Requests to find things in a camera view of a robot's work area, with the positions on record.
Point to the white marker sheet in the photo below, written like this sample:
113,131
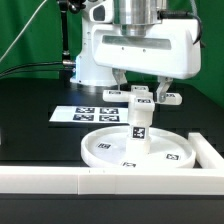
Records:
84,114

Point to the white obstacle fence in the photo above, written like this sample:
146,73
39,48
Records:
207,179

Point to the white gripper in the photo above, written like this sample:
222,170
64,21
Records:
142,36

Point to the black camera stand pole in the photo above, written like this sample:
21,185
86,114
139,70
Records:
74,6

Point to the white cross table base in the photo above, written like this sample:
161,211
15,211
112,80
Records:
140,98

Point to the white round table top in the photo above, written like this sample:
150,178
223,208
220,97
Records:
106,147

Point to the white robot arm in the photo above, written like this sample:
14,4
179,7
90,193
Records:
87,72

